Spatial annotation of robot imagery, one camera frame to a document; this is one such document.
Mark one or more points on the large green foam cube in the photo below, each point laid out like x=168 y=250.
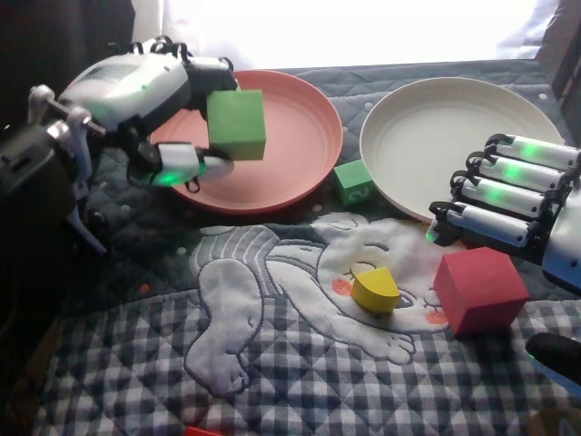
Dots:
x=236 y=122

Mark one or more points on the small green number cube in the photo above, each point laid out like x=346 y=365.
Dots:
x=351 y=177

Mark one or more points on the wooden letter block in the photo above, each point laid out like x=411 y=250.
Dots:
x=558 y=424

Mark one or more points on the yellow quarter-round block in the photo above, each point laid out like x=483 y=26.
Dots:
x=374 y=290

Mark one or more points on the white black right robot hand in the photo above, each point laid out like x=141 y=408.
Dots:
x=508 y=200

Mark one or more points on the red foam cube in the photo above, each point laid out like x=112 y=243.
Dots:
x=476 y=290

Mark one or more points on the pink plate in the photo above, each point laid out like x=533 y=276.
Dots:
x=295 y=136

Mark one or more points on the white plate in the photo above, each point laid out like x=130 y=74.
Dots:
x=408 y=136

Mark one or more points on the small red block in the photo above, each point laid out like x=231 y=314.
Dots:
x=197 y=431

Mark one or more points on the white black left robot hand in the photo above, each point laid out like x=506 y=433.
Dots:
x=127 y=86

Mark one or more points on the grey bear print quilt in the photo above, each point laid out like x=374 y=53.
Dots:
x=318 y=386

